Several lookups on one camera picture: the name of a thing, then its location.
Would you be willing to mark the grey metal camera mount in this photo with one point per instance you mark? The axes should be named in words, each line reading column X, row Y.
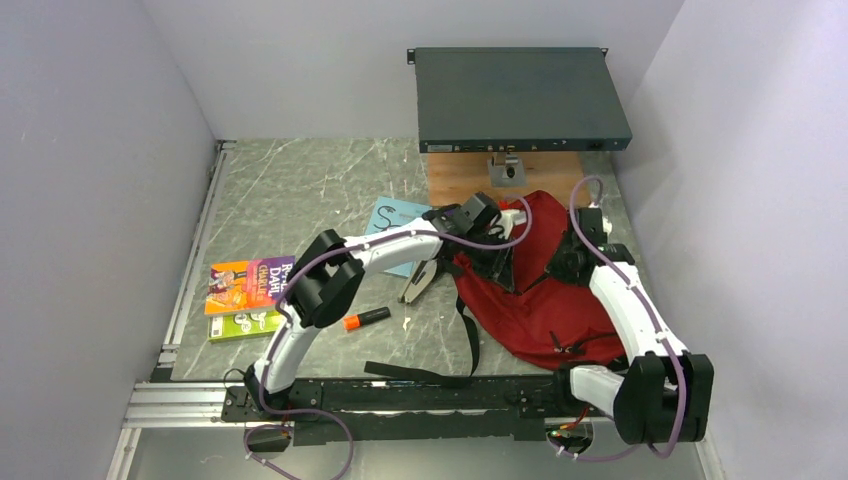
column 506, row 170

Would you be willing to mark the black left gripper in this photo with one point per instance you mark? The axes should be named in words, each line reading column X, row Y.
column 500, row 267

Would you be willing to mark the dark rack-mount network switch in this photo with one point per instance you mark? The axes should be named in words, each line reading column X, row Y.
column 517, row 99

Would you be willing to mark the green book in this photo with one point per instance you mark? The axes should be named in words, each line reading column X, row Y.
column 243, row 325

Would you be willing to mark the aluminium rail frame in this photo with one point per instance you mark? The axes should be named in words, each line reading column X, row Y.
column 171, row 431

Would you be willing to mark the Roald Dahl Charlie book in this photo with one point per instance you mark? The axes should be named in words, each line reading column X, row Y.
column 246, row 286

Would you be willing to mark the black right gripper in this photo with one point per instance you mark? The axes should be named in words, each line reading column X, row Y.
column 555, row 269

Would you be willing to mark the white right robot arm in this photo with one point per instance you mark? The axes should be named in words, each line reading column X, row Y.
column 664, row 395

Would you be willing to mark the light blue cat notebook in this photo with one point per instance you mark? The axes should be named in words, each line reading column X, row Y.
column 396, row 237

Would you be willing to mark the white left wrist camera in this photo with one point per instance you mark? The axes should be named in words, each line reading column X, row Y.
column 506, row 222

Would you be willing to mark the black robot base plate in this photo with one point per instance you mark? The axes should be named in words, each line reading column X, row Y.
column 521, row 408

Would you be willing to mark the wooden board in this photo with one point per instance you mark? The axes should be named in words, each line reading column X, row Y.
column 455, row 177

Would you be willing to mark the orange black highlighter marker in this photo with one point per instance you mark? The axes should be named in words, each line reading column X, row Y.
column 369, row 317

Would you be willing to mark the grey beige pliers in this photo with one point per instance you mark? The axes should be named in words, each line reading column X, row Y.
column 423, row 273

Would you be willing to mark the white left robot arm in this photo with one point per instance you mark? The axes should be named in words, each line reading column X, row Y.
column 324, row 282

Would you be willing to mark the red fabric backpack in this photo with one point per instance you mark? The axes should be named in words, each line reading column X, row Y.
column 544, row 322

